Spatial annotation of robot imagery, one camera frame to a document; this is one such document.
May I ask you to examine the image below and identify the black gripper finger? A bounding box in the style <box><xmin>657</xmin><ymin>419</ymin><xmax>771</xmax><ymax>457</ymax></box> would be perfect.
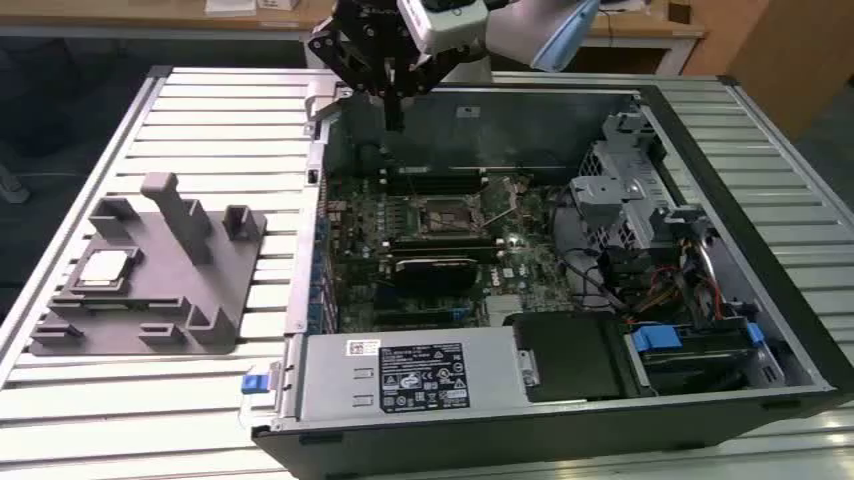
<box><xmin>304</xmin><ymin>17</ymin><xmax>399</xmax><ymax>134</ymax></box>
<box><xmin>395</xmin><ymin>48</ymin><xmax>456</xmax><ymax>134</ymax></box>

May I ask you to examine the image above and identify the metal socket cover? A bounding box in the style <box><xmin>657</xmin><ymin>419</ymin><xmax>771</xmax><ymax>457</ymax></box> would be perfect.
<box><xmin>477</xmin><ymin>174</ymin><xmax>523</xmax><ymax>226</ymax></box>

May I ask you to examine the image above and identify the silver CPU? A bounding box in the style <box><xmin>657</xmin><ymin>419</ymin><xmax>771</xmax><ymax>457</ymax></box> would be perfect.
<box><xmin>73</xmin><ymin>249</ymin><xmax>134</xmax><ymax>289</ymax></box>

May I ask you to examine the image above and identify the CPU socket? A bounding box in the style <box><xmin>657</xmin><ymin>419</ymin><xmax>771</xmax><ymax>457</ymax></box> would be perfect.
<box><xmin>413</xmin><ymin>195</ymin><xmax>485</xmax><ymax>236</ymax></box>

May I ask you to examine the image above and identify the white paper sheet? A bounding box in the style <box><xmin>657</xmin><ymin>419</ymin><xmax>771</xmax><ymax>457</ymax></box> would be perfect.
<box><xmin>202</xmin><ymin>0</ymin><xmax>259</xmax><ymax>15</ymax></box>

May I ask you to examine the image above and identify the wooden desk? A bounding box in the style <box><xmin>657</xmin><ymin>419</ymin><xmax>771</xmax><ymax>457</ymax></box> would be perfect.
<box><xmin>125</xmin><ymin>0</ymin><xmax>710</xmax><ymax>76</ymax></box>

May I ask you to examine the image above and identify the green RAM stick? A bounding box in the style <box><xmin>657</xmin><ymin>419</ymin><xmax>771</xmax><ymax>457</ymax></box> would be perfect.
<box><xmin>385</xmin><ymin>166</ymin><xmax>485</xmax><ymax>177</ymax></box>

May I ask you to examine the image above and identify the black RAM module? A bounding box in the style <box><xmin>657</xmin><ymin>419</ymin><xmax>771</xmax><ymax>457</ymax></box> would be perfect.
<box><xmin>391</xmin><ymin>247</ymin><xmax>503</xmax><ymax>262</ymax></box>
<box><xmin>388</xmin><ymin>235</ymin><xmax>501</xmax><ymax>252</ymax></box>

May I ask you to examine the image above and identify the silver metal drive cage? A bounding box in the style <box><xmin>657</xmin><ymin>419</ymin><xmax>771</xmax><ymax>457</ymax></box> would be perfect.
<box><xmin>569</xmin><ymin>112</ymin><xmax>679</xmax><ymax>251</ymax></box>

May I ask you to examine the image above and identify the black graphics card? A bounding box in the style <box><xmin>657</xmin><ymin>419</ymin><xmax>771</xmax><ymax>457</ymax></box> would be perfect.
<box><xmin>388</xmin><ymin>254</ymin><xmax>483</xmax><ymax>295</ymax></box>

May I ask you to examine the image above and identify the green motherboard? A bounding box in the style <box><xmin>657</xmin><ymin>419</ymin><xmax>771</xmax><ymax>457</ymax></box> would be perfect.
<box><xmin>317</xmin><ymin>172</ymin><xmax>592</xmax><ymax>335</ymax></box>

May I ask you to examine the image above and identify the grey plastic clip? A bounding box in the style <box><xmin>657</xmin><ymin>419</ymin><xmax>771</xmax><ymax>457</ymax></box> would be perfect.
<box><xmin>649</xmin><ymin>203</ymin><xmax>710</xmax><ymax>236</ymax></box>

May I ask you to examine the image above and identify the silver heat sink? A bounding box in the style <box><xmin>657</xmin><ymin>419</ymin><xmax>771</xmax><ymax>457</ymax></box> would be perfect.
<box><xmin>484</xmin><ymin>293</ymin><xmax>527</xmax><ymax>317</ymax></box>

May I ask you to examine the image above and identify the black expansion slot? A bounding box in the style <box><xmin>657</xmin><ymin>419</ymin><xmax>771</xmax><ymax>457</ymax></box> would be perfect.
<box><xmin>371</xmin><ymin>309</ymin><xmax>456</xmax><ymax>328</ymax></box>

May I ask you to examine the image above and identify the grey parts rack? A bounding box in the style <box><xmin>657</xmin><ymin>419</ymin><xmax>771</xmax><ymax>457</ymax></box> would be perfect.
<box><xmin>26</xmin><ymin>171</ymin><xmax>269</xmax><ymax>357</ymax></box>

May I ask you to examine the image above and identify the wooden cabinet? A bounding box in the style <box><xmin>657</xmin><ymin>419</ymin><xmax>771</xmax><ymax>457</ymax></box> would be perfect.
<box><xmin>683</xmin><ymin>0</ymin><xmax>854</xmax><ymax>144</ymax></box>

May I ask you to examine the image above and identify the grey chair leg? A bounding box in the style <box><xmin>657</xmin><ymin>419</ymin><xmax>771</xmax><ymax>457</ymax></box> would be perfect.
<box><xmin>0</xmin><ymin>158</ymin><xmax>32</xmax><ymax>205</ymax></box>

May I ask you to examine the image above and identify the black plastic shroud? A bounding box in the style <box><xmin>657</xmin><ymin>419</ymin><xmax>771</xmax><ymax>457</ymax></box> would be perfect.
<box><xmin>509</xmin><ymin>312</ymin><xmax>633</xmax><ymax>404</ymax></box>

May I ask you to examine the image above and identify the silver power supply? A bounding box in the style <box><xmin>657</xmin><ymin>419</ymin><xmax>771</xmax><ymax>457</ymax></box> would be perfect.
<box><xmin>292</xmin><ymin>329</ymin><xmax>537</xmax><ymax>424</ymax></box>

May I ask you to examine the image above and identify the blue disk carrier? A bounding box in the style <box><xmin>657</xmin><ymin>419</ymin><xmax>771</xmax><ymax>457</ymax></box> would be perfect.
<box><xmin>629</xmin><ymin>323</ymin><xmax>683</xmax><ymax>354</ymax></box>

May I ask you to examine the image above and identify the black PC case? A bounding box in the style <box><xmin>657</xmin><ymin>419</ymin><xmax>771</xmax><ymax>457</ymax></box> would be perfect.
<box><xmin>237</xmin><ymin>73</ymin><xmax>854</xmax><ymax>480</ymax></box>

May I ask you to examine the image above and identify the silver disk bay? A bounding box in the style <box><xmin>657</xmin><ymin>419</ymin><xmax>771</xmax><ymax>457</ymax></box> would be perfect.
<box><xmin>623</xmin><ymin>319</ymin><xmax>790</xmax><ymax>397</ymax></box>

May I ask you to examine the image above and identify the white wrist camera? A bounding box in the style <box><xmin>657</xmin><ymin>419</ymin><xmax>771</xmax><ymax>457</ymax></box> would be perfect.
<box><xmin>397</xmin><ymin>0</ymin><xmax>492</xmax><ymax>56</ymax></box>

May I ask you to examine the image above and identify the grey metal bracket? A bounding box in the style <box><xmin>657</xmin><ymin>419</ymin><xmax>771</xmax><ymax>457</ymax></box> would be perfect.
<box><xmin>569</xmin><ymin>174</ymin><xmax>647</xmax><ymax>224</ymax></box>

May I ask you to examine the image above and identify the black wire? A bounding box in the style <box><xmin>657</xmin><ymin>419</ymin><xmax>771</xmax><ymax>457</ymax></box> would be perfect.
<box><xmin>557</xmin><ymin>244</ymin><xmax>625</xmax><ymax>314</ymax></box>

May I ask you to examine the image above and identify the orange wire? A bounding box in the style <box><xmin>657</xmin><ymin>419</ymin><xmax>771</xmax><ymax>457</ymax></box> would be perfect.
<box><xmin>623</xmin><ymin>292</ymin><xmax>679</xmax><ymax>321</ymax></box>

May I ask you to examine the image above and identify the red wire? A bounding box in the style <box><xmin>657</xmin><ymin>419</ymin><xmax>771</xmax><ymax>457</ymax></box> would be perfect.
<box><xmin>651</xmin><ymin>266</ymin><xmax>728</xmax><ymax>322</ymax></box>

